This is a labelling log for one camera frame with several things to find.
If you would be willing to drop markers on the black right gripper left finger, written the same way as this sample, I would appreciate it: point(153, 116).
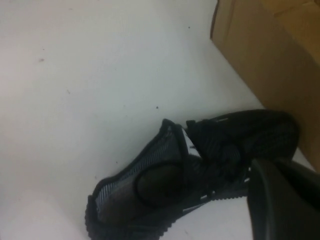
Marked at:
point(280, 207)

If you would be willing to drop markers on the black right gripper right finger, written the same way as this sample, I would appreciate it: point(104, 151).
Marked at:
point(305, 180)

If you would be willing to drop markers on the black knit sneaker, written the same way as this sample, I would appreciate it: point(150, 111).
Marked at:
point(155, 180)

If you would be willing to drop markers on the brown cardboard shoe box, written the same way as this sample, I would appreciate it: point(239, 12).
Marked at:
point(275, 55)

